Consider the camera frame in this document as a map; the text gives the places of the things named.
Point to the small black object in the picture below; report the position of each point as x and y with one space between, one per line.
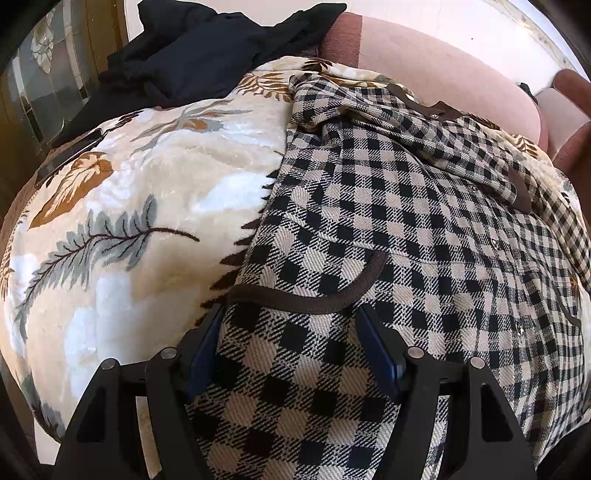
527 91

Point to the black beige checkered shirt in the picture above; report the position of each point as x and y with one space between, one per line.
369 221

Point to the cream leaf print blanket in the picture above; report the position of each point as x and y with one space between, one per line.
138 194

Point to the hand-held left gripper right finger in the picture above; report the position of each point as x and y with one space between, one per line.
379 355

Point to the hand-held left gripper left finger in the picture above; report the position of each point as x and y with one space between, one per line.
204 355

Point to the pink brown sofa armrest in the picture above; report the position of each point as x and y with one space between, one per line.
570 138

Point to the wooden cabinet with glass door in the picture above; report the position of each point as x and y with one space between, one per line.
41 78

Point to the black cloth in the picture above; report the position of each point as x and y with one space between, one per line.
198 50

